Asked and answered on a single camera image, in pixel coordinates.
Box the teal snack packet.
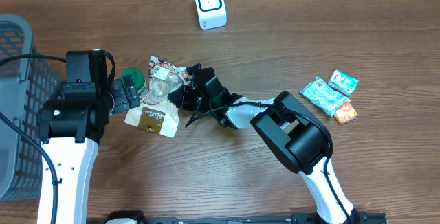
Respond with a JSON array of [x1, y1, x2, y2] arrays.
[[300, 76, 351, 117]]

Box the orange snack packet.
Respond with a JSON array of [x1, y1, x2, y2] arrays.
[[335, 101, 358, 125]]

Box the small teal white packet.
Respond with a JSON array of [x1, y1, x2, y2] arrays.
[[328, 70, 359, 96]]

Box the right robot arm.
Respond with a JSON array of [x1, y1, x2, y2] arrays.
[[167, 64, 360, 223]]

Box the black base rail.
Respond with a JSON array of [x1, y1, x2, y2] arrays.
[[85, 210, 388, 224]]

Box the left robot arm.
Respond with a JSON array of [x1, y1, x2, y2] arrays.
[[37, 49, 140, 223]]

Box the white barcode scanner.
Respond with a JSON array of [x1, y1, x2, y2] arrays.
[[195, 0, 228, 30]]

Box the grey plastic mesh basket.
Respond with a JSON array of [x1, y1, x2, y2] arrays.
[[1, 14, 60, 201]]

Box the green lid jar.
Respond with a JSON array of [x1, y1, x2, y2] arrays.
[[121, 67, 149, 98]]

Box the brown beige snack pouch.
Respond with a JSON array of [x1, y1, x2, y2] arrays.
[[124, 56, 190, 138]]

